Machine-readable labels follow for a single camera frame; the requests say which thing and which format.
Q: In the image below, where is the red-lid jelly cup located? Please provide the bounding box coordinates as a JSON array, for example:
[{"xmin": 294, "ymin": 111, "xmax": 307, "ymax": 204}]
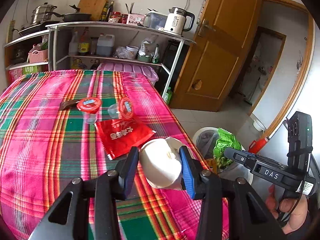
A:
[
  {"xmin": 107, "ymin": 97, "xmax": 133, "ymax": 120},
  {"xmin": 76, "ymin": 97, "xmax": 102, "ymax": 125}
]

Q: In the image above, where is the dark brown small wrapper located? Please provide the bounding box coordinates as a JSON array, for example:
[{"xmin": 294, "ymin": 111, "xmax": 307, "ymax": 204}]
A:
[{"xmin": 59, "ymin": 100, "xmax": 80, "ymax": 111}]

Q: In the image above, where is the white plastic oil jug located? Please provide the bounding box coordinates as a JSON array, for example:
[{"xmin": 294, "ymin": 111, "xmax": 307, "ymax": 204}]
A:
[{"xmin": 97, "ymin": 34, "xmax": 115, "ymax": 57}]

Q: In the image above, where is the white trash bin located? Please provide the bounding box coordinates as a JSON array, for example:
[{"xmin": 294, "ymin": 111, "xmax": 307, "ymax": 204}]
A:
[{"xmin": 193, "ymin": 127, "xmax": 253, "ymax": 184}]

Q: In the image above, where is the red snack wrapper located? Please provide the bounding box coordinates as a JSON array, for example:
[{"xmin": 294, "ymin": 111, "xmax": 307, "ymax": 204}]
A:
[{"xmin": 95, "ymin": 116, "xmax": 156, "ymax": 160}]

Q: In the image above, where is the brown wooden door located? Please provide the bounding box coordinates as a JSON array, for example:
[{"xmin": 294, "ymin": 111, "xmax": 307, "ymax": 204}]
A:
[{"xmin": 170, "ymin": 0, "xmax": 263, "ymax": 112}]

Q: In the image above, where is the red-cap soy sauce bottle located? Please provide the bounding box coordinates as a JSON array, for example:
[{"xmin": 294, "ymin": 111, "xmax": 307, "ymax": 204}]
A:
[{"xmin": 78, "ymin": 27, "xmax": 91, "ymax": 55}]

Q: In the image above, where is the white lidded tub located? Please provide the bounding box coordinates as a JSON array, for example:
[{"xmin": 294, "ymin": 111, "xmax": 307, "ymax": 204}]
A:
[{"xmin": 126, "ymin": 46, "xmax": 139, "ymax": 60}]

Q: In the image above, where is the white metal kitchen shelf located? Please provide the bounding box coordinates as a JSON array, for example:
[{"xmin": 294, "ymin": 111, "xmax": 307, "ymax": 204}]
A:
[{"xmin": 4, "ymin": 21, "xmax": 193, "ymax": 96}]

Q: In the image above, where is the pink woven basket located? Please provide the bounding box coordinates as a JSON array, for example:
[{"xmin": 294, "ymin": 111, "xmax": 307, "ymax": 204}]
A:
[{"xmin": 28, "ymin": 49, "xmax": 48, "ymax": 63}]

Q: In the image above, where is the white electric kettle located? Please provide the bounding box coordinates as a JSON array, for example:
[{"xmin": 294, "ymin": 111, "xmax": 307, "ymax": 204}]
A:
[{"xmin": 164, "ymin": 7, "xmax": 195, "ymax": 35}]

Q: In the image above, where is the stainless steel steamer pot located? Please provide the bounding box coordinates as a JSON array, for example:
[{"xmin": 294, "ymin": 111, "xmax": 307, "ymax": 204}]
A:
[{"xmin": 31, "ymin": 2, "xmax": 57, "ymax": 25}]

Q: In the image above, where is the pink plaid tablecloth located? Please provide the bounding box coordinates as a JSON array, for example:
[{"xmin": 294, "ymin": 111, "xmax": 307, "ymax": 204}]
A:
[{"xmin": 1, "ymin": 70, "xmax": 201, "ymax": 239}]

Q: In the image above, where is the dark sauce bottle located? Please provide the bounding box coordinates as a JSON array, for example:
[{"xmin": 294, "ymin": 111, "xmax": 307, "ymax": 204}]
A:
[{"xmin": 105, "ymin": 1, "xmax": 114, "ymax": 22}]

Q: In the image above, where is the black frying pan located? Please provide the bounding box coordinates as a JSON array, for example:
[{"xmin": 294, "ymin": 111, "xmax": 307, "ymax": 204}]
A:
[{"xmin": 48, "ymin": 5, "xmax": 91, "ymax": 22}]

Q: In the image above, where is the green bowl on shelf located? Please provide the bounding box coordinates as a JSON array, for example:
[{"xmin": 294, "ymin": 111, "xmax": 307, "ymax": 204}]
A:
[{"xmin": 137, "ymin": 55, "xmax": 152, "ymax": 63}]

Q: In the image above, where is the green detergent bottle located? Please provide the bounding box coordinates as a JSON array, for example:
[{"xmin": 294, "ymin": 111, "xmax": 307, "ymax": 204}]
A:
[{"xmin": 164, "ymin": 87, "xmax": 172, "ymax": 105}]

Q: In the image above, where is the pink lid storage box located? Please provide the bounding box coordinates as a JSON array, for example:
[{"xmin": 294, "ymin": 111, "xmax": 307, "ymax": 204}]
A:
[{"xmin": 97, "ymin": 61, "xmax": 158, "ymax": 85}]

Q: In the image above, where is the translucent trash bag liner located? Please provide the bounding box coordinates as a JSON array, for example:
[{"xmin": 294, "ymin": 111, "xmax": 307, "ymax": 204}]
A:
[{"xmin": 196, "ymin": 130, "xmax": 243, "ymax": 170}]

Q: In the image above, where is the yellow snack bag in bin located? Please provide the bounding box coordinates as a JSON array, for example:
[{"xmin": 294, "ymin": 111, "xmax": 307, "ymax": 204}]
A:
[{"xmin": 206, "ymin": 158, "xmax": 217, "ymax": 174}]

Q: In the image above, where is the metal door handle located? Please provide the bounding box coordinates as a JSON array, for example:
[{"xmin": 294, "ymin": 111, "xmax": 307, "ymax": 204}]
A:
[{"xmin": 198, "ymin": 18, "xmax": 216, "ymax": 37}]

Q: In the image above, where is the clear plastic container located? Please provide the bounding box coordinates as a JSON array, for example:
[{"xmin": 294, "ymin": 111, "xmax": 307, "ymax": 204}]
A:
[{"xmin": 143, "ymin": 11, "xmax": 168, "ymax": 30}]

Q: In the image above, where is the person's right hand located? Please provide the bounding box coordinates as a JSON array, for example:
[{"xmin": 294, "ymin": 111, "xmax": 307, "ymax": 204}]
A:
[{"xmin": 265, "ymin": 184, "xmax": 310, "ymax": 235}]

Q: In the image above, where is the green snack bag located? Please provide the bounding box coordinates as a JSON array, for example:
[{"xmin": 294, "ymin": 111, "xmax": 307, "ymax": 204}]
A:
[{"xmin": 213, "ymin": 128, "xmax": 242, "ymax": 172}]

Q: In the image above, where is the wooden cutting board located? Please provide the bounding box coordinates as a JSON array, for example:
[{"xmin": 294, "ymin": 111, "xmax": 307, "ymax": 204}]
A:
[{"xmin": 78, "ymin": 0, "xmax": 107, "ymax": 21}]

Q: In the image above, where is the pink utensil holder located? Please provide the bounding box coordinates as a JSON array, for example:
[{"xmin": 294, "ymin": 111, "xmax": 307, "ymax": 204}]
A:
[{"xmin": 126, "ymin": 14, "xmax": 145, "ymax": 25}]

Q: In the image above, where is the white plastic food bag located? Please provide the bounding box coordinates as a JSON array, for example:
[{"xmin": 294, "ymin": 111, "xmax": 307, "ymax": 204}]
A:
[{"xmin": 138, "ymin": 34, "xmax": 158, "ymax": 56}]

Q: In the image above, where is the white paper cup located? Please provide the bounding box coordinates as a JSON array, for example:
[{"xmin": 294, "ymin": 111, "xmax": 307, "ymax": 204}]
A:
[{"xmin": 139, "ymin": 137, "xmax": 184, "ymax": 190}]

